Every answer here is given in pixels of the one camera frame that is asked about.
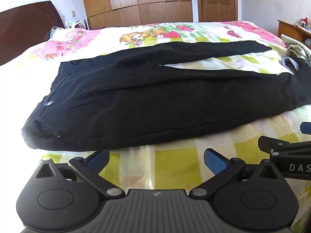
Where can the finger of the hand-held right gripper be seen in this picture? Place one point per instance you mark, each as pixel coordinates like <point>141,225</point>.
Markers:
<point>306,128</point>
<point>267,142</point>

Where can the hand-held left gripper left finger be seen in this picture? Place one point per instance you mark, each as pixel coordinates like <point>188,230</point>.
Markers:
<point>99,159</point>

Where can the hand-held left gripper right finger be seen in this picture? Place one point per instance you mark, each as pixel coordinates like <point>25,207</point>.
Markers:
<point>215,160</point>

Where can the black pants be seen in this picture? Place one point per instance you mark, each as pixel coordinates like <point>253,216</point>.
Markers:
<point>145,97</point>

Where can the checked cartoon print bedsheet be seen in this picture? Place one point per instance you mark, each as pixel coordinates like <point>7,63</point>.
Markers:
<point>170,165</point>

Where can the grey blue garment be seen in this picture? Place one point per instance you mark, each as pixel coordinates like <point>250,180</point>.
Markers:
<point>291,64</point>

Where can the beige crumpled cloth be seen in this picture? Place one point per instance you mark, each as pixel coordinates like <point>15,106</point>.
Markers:
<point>296,47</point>

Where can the red white item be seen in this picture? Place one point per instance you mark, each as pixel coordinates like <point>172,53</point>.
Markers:
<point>305,23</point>

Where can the white bag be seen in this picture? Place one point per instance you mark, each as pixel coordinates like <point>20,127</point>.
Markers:
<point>74,24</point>

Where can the dark brown wooden headboard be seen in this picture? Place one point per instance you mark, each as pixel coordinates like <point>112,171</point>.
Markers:
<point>21,29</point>

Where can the wooden door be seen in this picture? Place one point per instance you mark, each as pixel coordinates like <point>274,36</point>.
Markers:
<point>217,0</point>

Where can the wooden wardrobe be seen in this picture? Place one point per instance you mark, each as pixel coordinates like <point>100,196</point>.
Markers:
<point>136,0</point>

